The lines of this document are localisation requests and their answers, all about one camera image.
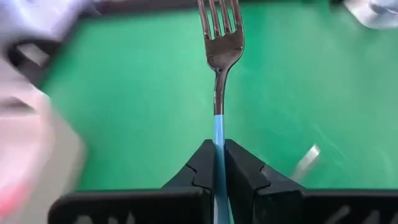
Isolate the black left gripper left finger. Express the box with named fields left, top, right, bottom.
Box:
left=47, top=139, right=217, bottom=224

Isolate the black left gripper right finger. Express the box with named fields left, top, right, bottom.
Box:
left=223, top=138, right=398, bottom=224

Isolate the blue-handled dark fork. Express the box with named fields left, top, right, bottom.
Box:
left=197, top=0, right=246, bottom=224

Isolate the white plastic bin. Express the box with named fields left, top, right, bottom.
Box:
left=0, top=57, right=86, bottom=224

